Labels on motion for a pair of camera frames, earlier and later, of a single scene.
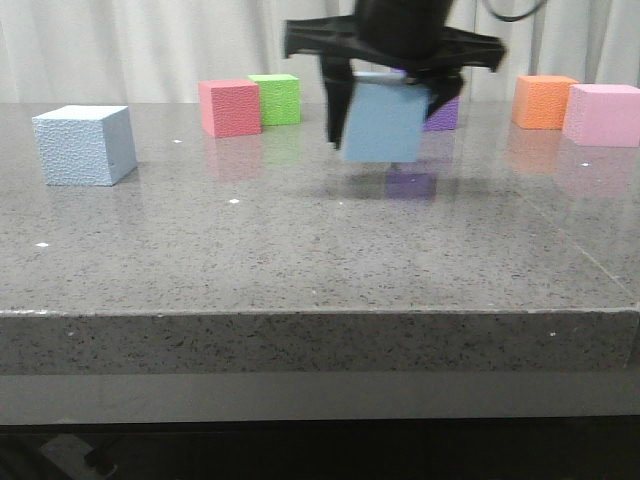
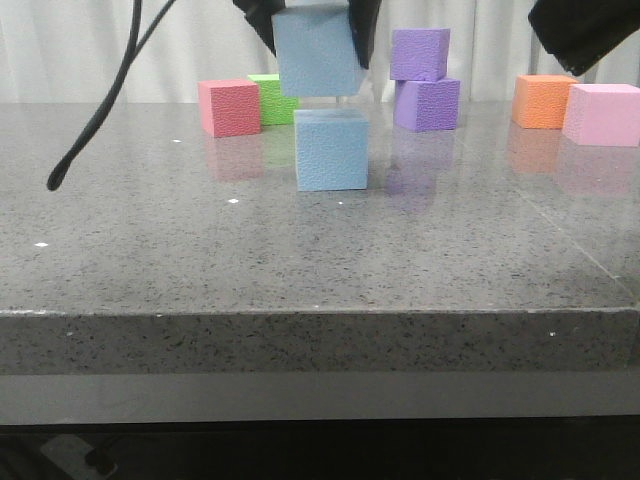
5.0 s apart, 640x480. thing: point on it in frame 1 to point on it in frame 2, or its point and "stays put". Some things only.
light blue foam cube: (86, 145) to (318, 50)
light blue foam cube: (385, 116) to (332, 146)
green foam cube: (280, 99) stays put
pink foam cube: (602, 115) stays put
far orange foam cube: (540, 101) stays put
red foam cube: (230, 107) stays put
